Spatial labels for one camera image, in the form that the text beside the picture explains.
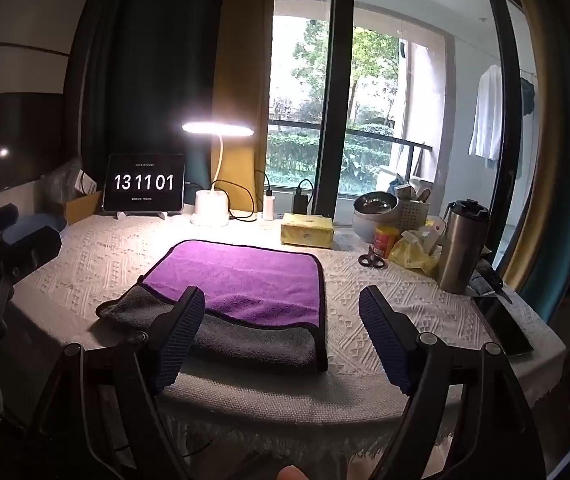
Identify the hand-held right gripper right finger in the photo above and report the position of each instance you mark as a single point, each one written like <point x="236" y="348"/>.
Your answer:
<point x="386" y="342"/>

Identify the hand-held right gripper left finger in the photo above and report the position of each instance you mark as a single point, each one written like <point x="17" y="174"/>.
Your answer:
<point x="181" y="342"/>

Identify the purple and grey towel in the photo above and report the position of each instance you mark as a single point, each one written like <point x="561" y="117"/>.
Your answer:
<point x="245" y="275"/>

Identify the person's right hand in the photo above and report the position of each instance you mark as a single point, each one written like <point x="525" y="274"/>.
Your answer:
<point x="290" y="473"/>

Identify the blue bowl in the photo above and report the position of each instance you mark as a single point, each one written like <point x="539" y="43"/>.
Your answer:
<point x="30" y="224"/>

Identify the white textured tablecloth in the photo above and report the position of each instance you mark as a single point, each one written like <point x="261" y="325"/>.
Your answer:
<point x="355" y="285"/>

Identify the cardboard box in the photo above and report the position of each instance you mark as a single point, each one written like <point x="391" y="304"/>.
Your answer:
<point x="82" y="207"/>

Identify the clear plastic bag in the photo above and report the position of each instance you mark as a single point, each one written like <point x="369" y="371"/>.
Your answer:
<point x="62" y="177"/>

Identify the black scissors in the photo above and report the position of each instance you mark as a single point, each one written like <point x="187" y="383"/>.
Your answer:
<point x="372" y="260"/>

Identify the yellow plastic bag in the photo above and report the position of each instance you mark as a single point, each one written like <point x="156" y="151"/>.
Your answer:
<point x="415" y="255"/>

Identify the white tablet stand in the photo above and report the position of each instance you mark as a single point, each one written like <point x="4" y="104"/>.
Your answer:
<point x="121" y="215"/>

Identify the yellow jar with red lid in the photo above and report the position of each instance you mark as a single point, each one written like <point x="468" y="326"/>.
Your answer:
<point x="385" y="242"/>

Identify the grey pot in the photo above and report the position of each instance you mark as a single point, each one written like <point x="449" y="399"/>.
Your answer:
<point x="365" y="227"/>

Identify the steel thermos tumbler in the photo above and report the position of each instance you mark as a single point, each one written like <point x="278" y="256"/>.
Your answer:
<point x="460" y="250"/>

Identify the black phone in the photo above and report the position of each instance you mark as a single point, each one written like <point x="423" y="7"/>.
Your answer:
<point x="505" y="325"/>

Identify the grey plastic basket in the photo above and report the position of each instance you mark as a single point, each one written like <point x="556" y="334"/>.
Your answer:
<point x="413" y="216"/>

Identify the black tablet with clock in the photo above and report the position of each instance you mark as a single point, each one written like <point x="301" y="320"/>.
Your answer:
<point x="144" y="182"/>

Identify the yellow tissue box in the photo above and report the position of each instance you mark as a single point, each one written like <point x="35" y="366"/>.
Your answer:
<point x="306" y="230"/>

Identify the white desk lamp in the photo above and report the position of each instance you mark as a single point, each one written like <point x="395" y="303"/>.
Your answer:
<point x="210" y="207"/>

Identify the steel bowl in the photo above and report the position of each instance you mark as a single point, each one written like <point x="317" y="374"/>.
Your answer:
<point x="375" y="204"/>

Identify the white charger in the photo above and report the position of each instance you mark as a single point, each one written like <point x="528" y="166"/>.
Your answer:
<point x="269" y="206"/>

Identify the black power bank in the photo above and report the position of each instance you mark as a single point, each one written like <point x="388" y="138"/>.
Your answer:
<point x="301" y="202"/>

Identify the black balcony railing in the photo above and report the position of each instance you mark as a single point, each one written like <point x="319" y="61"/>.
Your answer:
<point x="355" y="132"/>

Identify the dark green curtain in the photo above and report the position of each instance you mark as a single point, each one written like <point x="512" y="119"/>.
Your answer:
<point x="155" y="60"/>

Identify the white hanging shirt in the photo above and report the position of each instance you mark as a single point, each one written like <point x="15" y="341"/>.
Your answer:
<point x="490" y="115"/>

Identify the yellow and teal curtain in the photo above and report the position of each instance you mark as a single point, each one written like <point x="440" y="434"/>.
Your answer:
<point x="560" y="160"/>

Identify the dark hanging garment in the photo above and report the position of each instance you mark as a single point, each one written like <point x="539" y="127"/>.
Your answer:
<point x="528" y="95"/>

